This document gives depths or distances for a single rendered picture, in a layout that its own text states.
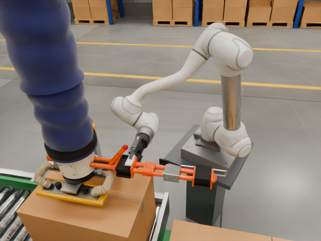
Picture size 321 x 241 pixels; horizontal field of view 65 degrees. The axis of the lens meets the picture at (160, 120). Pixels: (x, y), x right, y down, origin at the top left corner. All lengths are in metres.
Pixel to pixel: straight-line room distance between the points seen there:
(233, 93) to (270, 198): 1.56
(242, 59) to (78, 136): 0.78
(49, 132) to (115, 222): 0.52
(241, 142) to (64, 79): 1.03
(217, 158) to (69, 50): 1.17
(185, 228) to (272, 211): 1.10
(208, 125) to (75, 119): 0.92
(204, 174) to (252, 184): 1.70
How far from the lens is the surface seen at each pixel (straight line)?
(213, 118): 1.66
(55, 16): 0.93
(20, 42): 0.94
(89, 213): 1.36
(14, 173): 2.32
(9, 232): 2.01
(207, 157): 1.74
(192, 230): 1.74
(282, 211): 2.66
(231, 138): 1.54
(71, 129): 1.08
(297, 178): 3.00
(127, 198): 1.38
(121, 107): 1.36
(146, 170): 1.14
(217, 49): 1.24
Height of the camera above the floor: 2.01
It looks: 35 degrees down
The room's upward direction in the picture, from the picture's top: 3 degrees counter-clockwise
